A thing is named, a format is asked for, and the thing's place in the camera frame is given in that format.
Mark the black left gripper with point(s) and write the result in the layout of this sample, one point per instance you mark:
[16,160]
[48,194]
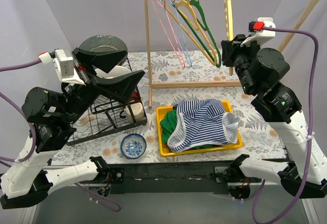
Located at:
[85,73]

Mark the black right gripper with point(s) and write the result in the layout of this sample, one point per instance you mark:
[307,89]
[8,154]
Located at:
[230,52]

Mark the green plastic hanger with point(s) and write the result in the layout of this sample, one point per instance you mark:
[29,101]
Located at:
[199,24]

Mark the light blue wire hanger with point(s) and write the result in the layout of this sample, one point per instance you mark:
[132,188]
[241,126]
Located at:
[181,49]

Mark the wooden yellow curved hanger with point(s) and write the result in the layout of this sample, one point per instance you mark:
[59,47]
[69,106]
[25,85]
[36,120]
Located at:
[228,19]

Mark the green tank top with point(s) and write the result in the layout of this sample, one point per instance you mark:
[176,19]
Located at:
[168,126]

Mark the navy white striped tank top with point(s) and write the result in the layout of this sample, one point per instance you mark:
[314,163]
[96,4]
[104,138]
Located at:
[219,122]

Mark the yellow plastic hanger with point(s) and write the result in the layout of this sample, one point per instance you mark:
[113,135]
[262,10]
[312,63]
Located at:
[189,19]

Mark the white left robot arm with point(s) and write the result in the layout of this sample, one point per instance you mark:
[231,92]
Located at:
[51,116]

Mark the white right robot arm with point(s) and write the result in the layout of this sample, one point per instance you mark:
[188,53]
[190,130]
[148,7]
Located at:
[260,71]

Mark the white ceramic plate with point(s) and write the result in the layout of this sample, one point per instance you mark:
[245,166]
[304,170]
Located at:
[115,72]

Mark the red cup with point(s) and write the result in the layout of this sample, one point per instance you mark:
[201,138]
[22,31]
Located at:
[135,96]

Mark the dark green patterned plate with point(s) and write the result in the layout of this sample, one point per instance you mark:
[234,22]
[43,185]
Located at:
[103,43]

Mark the beige ceramic mug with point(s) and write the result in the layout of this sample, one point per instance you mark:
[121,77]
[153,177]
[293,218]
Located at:
[134,112]

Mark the yellow plastic tray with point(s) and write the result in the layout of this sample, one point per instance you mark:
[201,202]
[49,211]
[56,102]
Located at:
[164,149]

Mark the blue white patterned bowl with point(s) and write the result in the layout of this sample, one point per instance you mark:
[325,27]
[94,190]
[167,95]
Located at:
[133,146]

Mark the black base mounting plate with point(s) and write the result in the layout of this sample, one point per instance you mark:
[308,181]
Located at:
[184,177]

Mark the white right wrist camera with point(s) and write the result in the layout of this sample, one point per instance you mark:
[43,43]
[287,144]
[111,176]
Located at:
[260,31]

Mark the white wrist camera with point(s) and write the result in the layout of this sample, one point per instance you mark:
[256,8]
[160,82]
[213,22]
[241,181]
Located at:
[260,31]
[65,69]

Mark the black wire dish rack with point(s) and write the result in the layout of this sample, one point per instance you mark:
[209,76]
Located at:
[104,117]

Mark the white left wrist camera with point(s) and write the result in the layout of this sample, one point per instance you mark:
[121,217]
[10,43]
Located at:
[65,69]

